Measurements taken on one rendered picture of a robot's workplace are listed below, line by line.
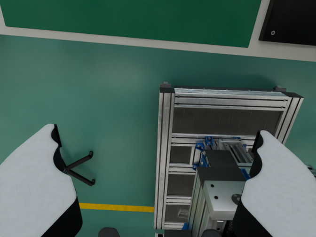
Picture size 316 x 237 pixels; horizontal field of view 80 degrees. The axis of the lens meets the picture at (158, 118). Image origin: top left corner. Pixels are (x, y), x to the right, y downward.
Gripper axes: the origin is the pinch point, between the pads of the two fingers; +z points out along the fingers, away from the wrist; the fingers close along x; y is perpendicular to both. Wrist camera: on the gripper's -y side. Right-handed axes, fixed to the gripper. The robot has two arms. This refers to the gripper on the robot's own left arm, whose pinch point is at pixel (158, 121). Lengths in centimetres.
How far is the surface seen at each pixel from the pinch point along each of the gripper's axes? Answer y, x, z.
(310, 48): -1, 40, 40
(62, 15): -6.4, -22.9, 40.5
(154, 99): 44, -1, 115
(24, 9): -7, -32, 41
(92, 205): 157, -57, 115
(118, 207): 159, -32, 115
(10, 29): -3, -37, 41
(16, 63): 22, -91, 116
